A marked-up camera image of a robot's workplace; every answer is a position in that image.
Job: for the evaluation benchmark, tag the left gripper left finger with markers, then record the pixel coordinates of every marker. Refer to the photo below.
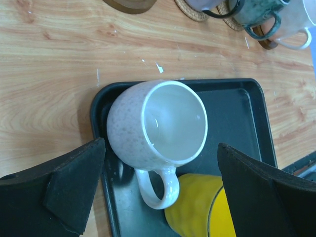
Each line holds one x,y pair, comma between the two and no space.
52,199

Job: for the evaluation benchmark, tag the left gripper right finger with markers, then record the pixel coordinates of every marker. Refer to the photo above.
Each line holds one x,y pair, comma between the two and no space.
265,201

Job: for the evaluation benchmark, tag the yellow glass mug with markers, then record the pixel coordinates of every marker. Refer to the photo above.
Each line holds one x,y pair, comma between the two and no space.
201,209

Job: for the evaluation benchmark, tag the white ceramic mug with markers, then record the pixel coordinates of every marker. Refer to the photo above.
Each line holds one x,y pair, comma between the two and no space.
155,127

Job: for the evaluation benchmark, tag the dark wooden coaster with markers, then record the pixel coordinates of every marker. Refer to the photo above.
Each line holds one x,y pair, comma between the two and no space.
261,30

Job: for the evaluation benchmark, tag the pink ceramic mug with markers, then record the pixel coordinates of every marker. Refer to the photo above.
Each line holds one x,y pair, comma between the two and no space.
297,17

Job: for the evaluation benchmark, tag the grey glass mug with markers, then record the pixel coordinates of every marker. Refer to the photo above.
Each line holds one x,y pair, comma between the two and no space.
256,12

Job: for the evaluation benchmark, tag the light woven coaster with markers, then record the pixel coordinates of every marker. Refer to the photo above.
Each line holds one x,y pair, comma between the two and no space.
190,12

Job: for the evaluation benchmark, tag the woven rattan coaster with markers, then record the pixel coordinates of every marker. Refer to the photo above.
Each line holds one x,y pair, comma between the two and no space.
223,9

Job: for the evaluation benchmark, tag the purple glass mug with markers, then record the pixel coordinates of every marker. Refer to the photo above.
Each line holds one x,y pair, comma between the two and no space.
206,6

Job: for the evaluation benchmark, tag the brown glass coaster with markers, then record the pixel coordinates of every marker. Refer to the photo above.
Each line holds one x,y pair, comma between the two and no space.
131,6

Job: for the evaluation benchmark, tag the black plastic tray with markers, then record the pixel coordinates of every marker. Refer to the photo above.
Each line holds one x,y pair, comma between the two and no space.
237,115

